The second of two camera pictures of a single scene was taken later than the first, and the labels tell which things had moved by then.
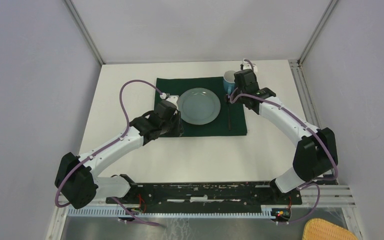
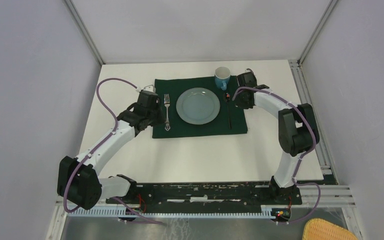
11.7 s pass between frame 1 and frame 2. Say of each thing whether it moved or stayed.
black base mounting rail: stayed
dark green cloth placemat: stayed
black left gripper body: moved
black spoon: stayed
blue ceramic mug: moved
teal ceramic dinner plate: stayed
